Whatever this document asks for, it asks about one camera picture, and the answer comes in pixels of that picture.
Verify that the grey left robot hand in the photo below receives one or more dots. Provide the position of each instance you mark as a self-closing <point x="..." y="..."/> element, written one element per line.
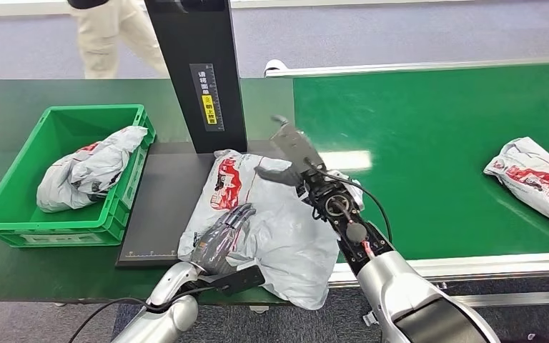
<point x="217" y="241"/>

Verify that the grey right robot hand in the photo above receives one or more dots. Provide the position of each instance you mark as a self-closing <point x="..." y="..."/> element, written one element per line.
<point x="279" y="176"/>

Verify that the large white poly bag package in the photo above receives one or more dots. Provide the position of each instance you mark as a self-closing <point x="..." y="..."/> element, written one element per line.
<point x="284" y="246"/>

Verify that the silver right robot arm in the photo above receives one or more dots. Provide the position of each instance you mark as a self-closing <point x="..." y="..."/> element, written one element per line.
<point x="388" y="284"/>

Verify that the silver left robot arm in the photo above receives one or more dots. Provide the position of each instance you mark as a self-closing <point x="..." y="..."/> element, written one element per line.
<point x="170" y="307"/>

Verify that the black weighing device with column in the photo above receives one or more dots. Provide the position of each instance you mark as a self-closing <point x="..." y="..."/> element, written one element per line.
<point x="170" y="189"/>

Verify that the crumpled grey poly bag package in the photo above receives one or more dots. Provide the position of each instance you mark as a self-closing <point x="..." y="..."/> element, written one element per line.
<point x="90" y="165"/>

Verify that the green plastic basket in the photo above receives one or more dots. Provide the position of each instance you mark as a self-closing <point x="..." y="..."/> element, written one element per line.
<point x="28" y="222"/>

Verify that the long white red-print package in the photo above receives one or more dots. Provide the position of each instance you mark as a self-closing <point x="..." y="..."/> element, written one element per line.
<point x="535" y="182"/>

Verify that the black and yellow label sticker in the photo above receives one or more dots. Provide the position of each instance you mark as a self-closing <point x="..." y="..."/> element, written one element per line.
<point x="207" y="97"/>

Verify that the person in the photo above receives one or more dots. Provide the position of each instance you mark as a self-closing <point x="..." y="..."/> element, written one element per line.
<point x="104" y="42"/>

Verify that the dark green table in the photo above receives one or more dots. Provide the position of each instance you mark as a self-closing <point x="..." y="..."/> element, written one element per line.
<point x="14" y="94"/>

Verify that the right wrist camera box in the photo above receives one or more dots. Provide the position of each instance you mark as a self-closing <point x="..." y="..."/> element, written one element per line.
<point x="296" y="146"/>

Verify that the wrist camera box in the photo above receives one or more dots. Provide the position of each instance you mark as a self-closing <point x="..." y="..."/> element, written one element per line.
<point x="236" y="280"/>
<point x="296" y="146"/>

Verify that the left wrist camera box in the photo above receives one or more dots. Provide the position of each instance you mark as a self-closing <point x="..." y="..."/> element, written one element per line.
<point x="236" y="280"/>

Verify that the green conveyor belt with frame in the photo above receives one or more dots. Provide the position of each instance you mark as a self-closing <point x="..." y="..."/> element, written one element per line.
<point x="421" y="142"/>

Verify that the metal bracket under conveyor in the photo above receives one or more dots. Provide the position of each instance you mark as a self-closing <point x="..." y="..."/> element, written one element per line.
<point x="370" y="318"/>

